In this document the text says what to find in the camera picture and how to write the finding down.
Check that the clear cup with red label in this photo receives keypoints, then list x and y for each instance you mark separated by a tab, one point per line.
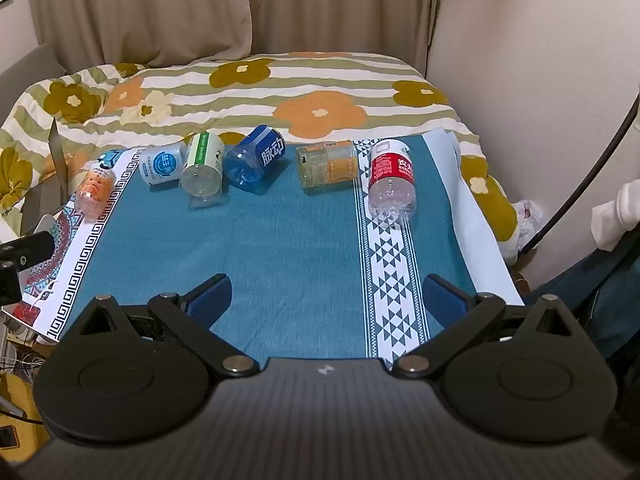
392	175

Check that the person's blue jeans leg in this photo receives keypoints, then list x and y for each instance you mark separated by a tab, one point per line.
610	300

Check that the white plastic bag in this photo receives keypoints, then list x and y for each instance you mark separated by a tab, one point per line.
525	215

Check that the beige curtain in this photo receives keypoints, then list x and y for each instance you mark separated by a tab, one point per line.
140	10
340	5

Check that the yellow box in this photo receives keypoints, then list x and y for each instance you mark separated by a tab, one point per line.
20	395

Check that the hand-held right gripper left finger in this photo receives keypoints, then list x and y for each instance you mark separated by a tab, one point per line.
210	301

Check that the grey laptop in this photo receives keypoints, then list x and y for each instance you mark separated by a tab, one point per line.
59	160

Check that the grey sofa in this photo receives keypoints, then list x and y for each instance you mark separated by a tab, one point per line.
30	67

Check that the clear cup with orange label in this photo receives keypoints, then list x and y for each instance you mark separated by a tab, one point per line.
327	165

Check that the clear cup with green label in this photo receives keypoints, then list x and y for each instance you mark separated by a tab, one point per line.
202	160

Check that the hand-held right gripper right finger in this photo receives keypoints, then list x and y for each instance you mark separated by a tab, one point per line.
444	299

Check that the blue label bottle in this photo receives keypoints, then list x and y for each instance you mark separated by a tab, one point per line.
255	157

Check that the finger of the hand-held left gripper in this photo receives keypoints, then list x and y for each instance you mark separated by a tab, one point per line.
30	250
9	287

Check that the white cup with blue label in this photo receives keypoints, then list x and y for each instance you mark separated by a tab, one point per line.
160	164

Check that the floral striped blanket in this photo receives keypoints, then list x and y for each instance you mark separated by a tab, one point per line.
310	85

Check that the black curved tube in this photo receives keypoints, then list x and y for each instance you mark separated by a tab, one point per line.
537	236

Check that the small orange label bottle cup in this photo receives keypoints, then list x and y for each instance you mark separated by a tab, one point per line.
95	187

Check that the blue patterned tablecloth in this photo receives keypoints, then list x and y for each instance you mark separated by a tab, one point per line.
280	240

